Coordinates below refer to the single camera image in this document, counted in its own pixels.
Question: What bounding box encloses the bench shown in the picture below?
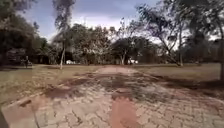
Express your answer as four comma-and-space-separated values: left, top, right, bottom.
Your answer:
19, 55, 35, 70

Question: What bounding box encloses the red brick path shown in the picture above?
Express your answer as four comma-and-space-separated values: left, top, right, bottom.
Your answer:
0, 64, 224, 128

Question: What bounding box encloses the wood of trees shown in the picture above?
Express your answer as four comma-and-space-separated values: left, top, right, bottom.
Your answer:
0, 0, 224, 68

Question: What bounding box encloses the thin pale-trunk tree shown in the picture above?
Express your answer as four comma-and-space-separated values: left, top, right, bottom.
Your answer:
51, 0, 78, 71

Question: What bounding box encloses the dry grass field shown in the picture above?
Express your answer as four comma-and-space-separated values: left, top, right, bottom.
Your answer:
129, 62, 224, 101
0, 63, 105, 108

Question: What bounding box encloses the white vehicle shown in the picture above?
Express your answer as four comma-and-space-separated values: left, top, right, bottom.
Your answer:
65, 59, 76, 66
127, 58, 139, 65

